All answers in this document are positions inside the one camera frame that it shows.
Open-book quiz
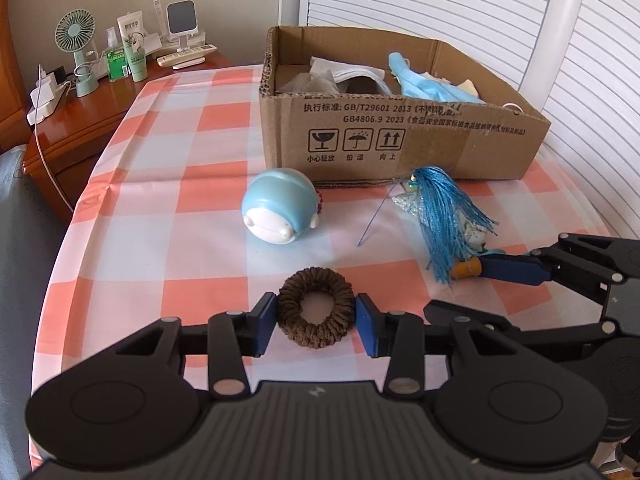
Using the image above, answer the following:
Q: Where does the white card box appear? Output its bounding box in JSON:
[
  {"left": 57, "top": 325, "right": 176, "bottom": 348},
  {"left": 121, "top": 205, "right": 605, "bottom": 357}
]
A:
[{"left": 117, "top": 11, "right": 145, "bottom": 50}]

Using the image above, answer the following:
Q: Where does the white lace-edged cloth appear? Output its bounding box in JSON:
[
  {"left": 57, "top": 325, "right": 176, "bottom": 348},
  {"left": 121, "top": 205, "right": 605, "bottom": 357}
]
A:
[{"left": 310, "top": 56, "right": 392, "bottom": 94}]

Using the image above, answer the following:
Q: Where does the white charging cable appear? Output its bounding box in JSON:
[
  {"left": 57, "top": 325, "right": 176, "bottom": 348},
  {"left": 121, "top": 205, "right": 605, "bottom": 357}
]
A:
[{"left": 31, "top": 121, "right": 75, "bottom": 214}]

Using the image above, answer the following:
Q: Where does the white louvered closet door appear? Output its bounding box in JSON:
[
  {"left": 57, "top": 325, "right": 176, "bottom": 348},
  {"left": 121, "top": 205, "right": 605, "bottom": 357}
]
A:
[{"left": 278, "top": 0, "right": 639, "bottom": 237}]

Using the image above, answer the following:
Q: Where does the white power strip charger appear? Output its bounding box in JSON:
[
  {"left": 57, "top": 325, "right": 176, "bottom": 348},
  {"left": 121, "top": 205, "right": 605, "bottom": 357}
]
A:
[{"left": 26, "top": 67, "right": 70, "bottom": 126}]

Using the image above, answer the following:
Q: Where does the wooden bed headboard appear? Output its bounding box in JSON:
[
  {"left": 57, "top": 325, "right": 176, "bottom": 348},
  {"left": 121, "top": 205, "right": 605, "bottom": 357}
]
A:
[{"left": 0, "top": 0, "right": 32, "bottom": 153}]

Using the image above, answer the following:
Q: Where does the brown knitted scrunchie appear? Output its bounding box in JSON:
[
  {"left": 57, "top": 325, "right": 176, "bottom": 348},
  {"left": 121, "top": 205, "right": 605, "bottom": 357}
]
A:
[{"left": 278, "top": 266, "right": 355, "bottom": 349}]

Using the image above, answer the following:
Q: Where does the green desk fan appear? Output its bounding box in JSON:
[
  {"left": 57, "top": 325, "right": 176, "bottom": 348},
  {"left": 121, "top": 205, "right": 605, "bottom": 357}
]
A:
[{"left": 54, "top": 9, "right": 99, "bottom": 98}]

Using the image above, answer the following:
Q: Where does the blue surgical face mask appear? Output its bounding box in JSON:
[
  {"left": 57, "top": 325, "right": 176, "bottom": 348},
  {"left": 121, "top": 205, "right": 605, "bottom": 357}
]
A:
[{"left": 388, "top": 52, "right": 483, "bottom": 104}]

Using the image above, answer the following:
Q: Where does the cream knitted scrunchie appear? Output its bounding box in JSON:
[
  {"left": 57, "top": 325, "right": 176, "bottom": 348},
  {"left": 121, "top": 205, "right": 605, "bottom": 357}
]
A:
[{"left": 502, "top": 102, "right": 524, "bottom": 114}]

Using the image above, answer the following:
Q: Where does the green small box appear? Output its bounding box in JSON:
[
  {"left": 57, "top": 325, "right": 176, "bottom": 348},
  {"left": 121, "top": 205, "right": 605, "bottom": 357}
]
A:
[{"left": 105, "top": 48, "right": 129, "bottom": 81}]

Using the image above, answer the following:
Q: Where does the blue tassel sachet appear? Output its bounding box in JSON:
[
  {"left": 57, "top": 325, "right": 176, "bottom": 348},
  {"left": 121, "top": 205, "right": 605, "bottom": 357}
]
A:
[{"left": 384, "top": 166, "right": 499, "bottom": 284}]

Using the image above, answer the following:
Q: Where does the green tube bottle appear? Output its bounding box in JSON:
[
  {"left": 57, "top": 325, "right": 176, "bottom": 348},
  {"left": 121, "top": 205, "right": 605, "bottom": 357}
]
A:
[{"left": 122, "top": 32, "right": 148, "bottom": 82}]

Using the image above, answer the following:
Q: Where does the light blue round toy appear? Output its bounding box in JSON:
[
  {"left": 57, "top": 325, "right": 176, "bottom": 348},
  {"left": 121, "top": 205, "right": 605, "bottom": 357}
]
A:
[{"left": 241, "top": 168, "right": 321, "bottom": 245}]

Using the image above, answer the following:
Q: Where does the white remote control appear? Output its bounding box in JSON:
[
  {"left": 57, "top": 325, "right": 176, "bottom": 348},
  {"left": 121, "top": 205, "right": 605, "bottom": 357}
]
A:
[{"left": 156, "top": 44, "right": 218, "bottom": 70}]

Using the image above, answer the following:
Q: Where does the cream yellow cloth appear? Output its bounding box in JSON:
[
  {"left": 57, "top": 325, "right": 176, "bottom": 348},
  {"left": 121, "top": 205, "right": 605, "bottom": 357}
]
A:
[{"left": 422, "top": 72, "right": 480, "bottom": 98}]

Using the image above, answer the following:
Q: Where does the wooden nightstand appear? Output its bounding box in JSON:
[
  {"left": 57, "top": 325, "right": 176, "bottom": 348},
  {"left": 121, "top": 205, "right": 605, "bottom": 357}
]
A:
[{"left": 22, "top": 49, "right": 234, "bottom": 224}]

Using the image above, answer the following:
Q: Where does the white stand with screen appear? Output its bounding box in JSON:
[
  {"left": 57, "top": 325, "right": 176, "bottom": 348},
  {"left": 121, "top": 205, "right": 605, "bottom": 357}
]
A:
[{"left": 153, "top": 0, "right": 206, "bottom": 56}]

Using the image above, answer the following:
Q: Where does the grey cloud-print bedding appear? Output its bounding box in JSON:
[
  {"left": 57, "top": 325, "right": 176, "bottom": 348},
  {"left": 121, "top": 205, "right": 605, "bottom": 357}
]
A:
[{"left": 0, "top": 145, "right": 65, "bottom": 479}]

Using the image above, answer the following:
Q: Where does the brown cardboard box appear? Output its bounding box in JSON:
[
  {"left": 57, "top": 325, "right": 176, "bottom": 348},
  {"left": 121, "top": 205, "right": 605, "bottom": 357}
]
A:
[{"left": 259, "top": 26, "right": 550, "bottom": 186}]

